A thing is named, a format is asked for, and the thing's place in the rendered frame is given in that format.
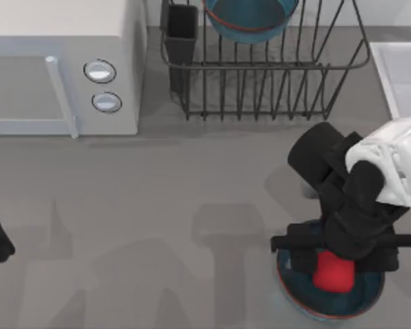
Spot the red rounded block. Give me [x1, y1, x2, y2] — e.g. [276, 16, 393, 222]
[312, 249, 357, 293]

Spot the dark blue bowl with red rim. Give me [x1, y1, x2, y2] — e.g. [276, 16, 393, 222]
[275, 219, 386, 322]

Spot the white sink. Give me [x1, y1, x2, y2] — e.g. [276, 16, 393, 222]
[369, 41, 411, 121]

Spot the small round microwave knob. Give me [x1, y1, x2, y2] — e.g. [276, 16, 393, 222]
[90, 91, 123, 114]

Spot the black cutlery holder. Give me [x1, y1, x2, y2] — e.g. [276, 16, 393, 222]
[160, 2, 200, 93]

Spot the large round microwave knob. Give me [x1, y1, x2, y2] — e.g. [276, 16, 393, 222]
[83, 59, 118, 84]

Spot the pale microwave oven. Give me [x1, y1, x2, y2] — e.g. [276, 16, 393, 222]
[0, 0, 149, 138]

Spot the pale microwave door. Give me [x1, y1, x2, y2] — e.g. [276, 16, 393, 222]
[0, 56, 77, 137]

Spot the dark wire dish rack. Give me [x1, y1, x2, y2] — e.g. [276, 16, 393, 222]
[160, 0, 371, 122]

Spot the pale blue microwave door handle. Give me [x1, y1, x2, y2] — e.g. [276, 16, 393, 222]
[45, 56, 79, 139]

